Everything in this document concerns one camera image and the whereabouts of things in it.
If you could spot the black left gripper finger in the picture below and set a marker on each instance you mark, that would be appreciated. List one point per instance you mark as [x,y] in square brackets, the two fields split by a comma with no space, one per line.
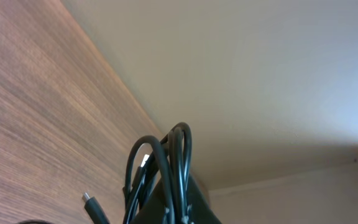
[153,212]

